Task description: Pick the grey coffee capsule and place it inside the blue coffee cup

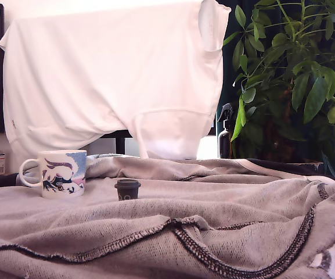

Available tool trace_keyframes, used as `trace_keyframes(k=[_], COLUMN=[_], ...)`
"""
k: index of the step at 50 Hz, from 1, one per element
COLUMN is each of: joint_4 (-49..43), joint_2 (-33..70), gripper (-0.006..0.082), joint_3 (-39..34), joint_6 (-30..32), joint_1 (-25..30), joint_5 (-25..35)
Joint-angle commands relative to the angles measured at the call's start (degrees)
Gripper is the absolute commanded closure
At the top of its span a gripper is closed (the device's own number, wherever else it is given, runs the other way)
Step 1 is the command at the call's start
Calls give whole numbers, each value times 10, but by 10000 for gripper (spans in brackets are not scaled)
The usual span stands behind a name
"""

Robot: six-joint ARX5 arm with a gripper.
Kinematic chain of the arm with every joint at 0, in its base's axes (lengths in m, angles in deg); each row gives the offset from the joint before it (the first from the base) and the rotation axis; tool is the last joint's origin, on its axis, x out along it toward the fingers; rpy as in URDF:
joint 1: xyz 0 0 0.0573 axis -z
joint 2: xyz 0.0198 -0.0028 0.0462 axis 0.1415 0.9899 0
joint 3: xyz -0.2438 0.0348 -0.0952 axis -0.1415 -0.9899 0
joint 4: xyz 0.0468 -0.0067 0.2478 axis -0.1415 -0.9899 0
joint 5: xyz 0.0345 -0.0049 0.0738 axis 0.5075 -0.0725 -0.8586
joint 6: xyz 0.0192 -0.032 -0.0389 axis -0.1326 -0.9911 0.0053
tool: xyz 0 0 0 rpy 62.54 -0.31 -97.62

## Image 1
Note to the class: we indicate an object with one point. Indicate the white draped shirt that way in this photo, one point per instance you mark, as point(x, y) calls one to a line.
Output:
point(112, 72)

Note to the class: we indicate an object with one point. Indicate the green leafy houseplant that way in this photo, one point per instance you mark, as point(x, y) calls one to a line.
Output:
point(300, 87)

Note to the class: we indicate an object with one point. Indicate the black monitor stand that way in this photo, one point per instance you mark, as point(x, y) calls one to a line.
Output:
point(120, 142)

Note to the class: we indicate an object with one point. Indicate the dark wooden stand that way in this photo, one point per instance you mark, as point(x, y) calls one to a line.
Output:
point(289, 167)

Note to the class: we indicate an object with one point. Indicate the white mug with blue print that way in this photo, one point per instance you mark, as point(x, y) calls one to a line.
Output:
point(62, 174)

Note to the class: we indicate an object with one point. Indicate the grey knit blanket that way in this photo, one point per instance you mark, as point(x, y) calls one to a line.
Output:
point(167, 232)

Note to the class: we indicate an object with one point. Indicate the black spray bottle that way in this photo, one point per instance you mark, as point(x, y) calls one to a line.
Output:
point(224, 139)

